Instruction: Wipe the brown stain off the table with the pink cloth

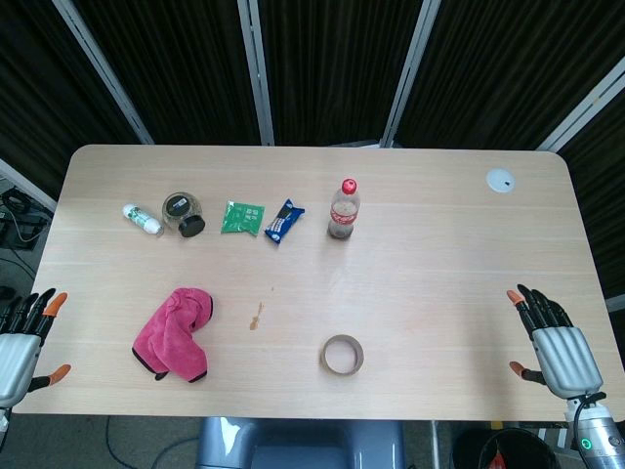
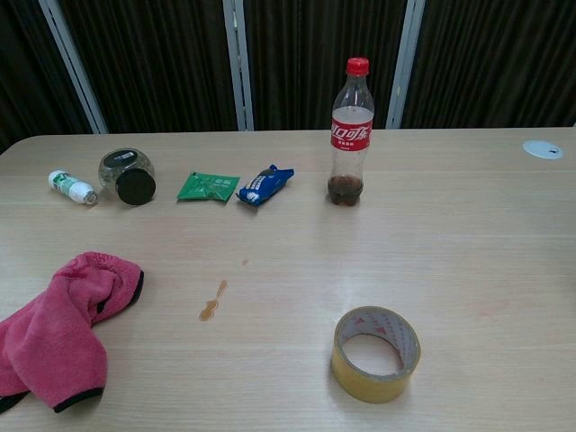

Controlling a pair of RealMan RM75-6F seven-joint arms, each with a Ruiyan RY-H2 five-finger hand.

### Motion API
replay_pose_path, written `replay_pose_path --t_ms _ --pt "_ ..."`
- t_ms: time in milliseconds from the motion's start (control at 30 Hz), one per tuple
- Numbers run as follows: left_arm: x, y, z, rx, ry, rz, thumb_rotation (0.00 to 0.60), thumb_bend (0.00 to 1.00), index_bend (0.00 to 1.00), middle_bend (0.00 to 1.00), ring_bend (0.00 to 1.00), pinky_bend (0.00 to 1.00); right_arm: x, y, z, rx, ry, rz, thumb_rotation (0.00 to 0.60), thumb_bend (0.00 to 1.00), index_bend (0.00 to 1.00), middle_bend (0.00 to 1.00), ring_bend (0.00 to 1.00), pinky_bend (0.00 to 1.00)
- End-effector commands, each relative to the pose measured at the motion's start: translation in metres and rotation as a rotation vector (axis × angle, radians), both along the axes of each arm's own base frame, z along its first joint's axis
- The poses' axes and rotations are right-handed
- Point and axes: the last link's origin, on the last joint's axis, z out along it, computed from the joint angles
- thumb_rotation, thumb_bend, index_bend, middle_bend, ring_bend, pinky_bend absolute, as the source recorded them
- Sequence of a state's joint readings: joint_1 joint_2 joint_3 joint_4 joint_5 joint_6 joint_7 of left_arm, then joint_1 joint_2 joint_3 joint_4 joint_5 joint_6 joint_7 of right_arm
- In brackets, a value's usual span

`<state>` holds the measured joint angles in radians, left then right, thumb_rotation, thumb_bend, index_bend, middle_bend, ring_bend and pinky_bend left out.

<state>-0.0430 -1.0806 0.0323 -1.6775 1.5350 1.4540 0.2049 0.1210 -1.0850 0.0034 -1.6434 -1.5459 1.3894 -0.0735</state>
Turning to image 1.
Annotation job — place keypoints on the black trash bin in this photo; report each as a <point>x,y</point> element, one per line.
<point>503,449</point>

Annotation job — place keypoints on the grey partition post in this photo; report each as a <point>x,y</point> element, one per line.
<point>409,73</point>
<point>581,112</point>
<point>105,71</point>
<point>256,73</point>
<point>24,183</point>

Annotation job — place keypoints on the blue snack packet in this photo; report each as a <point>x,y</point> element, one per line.
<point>283,221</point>

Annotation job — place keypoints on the glass jar black lid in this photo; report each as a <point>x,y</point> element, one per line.
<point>181,212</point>

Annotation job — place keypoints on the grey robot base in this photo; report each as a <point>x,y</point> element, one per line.
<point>300,442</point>

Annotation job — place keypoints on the pink cloth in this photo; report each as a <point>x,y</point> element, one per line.
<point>173,334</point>

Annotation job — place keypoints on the brown stain spot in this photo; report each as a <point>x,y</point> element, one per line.
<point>255,317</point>

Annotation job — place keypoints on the cola bottle red cap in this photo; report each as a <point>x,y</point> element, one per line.
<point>344,210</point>

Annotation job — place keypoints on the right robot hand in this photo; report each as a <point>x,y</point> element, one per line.
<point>566,356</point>

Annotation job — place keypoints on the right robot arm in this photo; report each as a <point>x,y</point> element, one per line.
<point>598,430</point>

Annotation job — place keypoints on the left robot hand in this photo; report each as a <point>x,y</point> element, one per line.
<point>17,352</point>

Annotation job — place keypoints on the brown tape roll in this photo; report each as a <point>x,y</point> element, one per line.
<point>343,355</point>

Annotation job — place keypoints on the green snack packet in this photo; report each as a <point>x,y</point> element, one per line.
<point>242,218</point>

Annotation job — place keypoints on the white green small bottle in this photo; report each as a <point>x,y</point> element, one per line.
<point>141,220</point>

